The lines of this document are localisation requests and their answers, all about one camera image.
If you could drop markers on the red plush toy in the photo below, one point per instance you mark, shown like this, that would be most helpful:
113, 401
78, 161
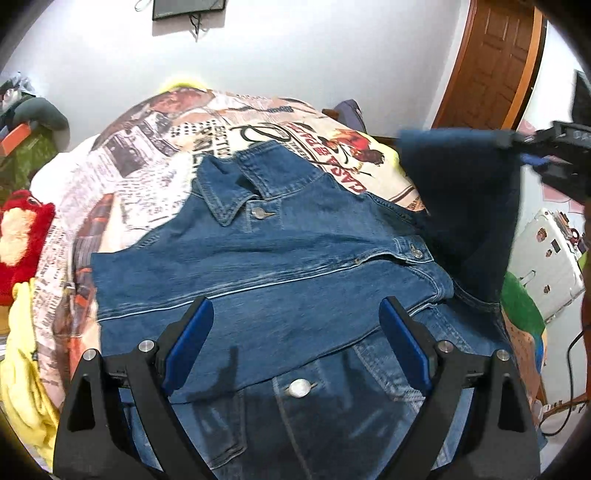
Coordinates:
23, 235

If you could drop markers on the green cloth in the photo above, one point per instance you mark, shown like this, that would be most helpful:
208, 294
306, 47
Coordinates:
521, 304

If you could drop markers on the yellow cloth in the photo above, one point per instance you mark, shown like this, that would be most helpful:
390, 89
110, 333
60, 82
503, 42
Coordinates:
23, 369

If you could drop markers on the pile of clutter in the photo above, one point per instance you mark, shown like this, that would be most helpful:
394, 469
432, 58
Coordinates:
16, 94

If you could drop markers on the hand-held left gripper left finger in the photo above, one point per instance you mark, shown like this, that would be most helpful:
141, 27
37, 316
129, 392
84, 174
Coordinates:
189, 346

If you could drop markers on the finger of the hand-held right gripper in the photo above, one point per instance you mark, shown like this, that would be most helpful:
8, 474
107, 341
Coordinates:
531, 138
533, 159

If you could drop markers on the white suitcase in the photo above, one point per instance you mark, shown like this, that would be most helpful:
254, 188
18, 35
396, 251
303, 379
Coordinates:
549, 263

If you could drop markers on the wall television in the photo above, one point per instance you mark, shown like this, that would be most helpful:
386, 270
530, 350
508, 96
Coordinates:
189, 7

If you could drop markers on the brown wooden door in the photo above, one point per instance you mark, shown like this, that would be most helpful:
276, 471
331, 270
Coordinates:
494, 60

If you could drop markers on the orange box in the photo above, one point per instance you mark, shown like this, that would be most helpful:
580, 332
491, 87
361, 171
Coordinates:
16, 138

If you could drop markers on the dark blue cloth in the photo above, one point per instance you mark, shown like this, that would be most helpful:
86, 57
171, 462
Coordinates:
351, 115

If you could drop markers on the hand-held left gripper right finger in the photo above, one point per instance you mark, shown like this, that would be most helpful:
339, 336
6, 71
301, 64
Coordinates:
404, 346

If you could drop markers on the blue denim jacket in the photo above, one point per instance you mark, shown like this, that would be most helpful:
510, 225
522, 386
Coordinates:
277, 258

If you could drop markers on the printed blanket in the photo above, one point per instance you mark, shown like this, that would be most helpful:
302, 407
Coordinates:
152, 152

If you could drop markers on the grey plush toy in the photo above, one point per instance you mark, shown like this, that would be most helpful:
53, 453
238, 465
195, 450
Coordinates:
44, 113

